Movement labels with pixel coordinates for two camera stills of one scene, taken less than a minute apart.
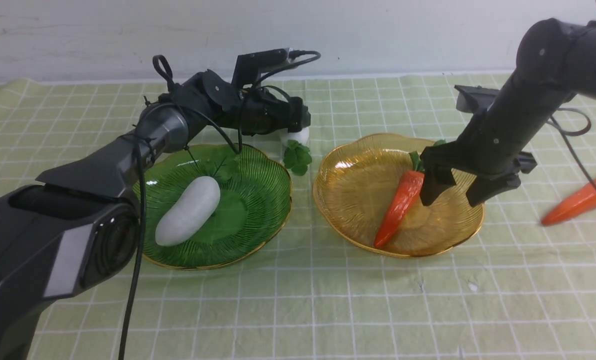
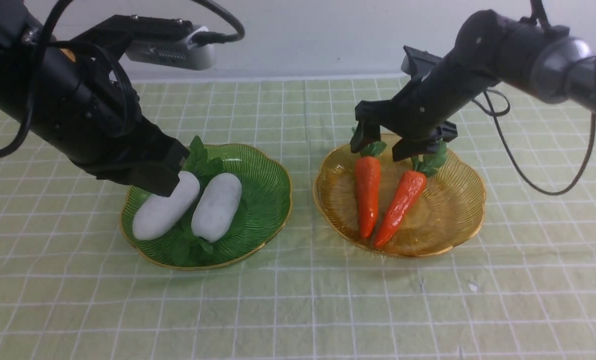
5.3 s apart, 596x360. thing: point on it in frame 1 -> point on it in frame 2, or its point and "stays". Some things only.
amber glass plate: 357,179 stays
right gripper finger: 481,188 -> 446,132
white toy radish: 297,155 -> 217,207
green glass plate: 253,209 stays
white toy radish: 196,203 -> 161,211
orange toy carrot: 586,197 -> 368,182
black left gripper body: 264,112 -> 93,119
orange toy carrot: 403,198 stays
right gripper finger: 437,180 -> 365,133
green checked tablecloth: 523,290 stays
